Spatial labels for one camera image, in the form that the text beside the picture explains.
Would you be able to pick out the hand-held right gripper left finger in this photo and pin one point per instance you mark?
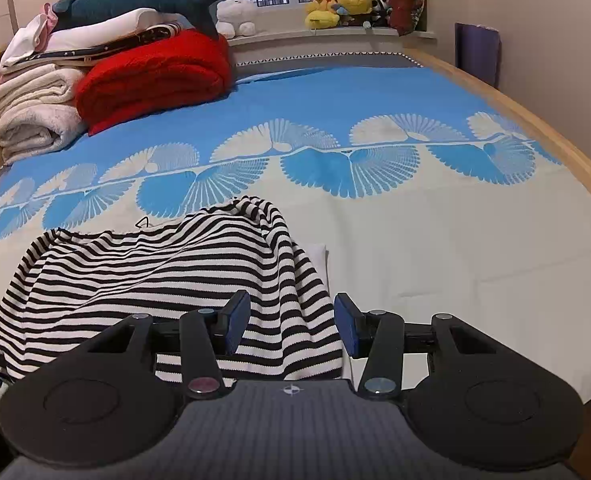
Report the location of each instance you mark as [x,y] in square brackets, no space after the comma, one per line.
[238,321]

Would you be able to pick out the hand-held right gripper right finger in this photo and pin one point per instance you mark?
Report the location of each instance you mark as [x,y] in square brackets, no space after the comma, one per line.
[346,321]

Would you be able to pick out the black white striped shirt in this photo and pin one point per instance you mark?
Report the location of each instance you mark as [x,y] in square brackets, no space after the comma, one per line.
[150,270]

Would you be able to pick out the red knitted blanket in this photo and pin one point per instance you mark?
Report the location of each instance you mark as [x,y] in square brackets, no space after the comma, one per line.
[150,75]

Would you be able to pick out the grey mattress pad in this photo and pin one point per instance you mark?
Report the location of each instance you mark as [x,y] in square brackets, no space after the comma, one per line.
[325,60]

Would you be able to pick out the cream fleece blanket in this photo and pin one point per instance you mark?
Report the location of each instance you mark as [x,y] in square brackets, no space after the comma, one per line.
[30,110]

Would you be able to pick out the white window sill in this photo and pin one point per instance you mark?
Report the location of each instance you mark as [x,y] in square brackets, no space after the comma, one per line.
[285,37]

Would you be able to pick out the purple folded board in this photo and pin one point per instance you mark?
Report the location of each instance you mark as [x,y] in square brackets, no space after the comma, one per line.
[478,52]

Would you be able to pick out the dark star-print blanket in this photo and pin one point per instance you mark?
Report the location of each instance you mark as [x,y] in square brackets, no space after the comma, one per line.
[145,35]

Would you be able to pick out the yellow duck plush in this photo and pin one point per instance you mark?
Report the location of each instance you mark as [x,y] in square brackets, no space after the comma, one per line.
[320,17]

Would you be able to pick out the white bear plush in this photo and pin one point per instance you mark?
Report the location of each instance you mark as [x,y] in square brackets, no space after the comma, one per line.
[235,15]

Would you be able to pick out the black white plush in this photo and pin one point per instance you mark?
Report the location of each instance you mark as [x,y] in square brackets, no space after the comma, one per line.
[379,7]

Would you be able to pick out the yellow round plush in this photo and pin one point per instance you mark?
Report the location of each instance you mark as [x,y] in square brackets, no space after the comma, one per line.
[355,2]

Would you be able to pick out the white folded quilt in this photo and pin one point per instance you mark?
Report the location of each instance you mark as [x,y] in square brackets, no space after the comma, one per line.
[110,25]

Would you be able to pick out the red cushion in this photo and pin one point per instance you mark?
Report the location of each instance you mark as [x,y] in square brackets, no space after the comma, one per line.
[403,0]

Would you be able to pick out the white folded garment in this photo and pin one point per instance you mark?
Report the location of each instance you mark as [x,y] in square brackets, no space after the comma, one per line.
[23,42]

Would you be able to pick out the teal shark plush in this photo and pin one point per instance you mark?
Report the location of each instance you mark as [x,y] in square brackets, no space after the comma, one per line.
[125,2]

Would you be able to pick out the pink cloth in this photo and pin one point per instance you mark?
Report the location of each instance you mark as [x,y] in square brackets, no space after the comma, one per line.
[49,22]

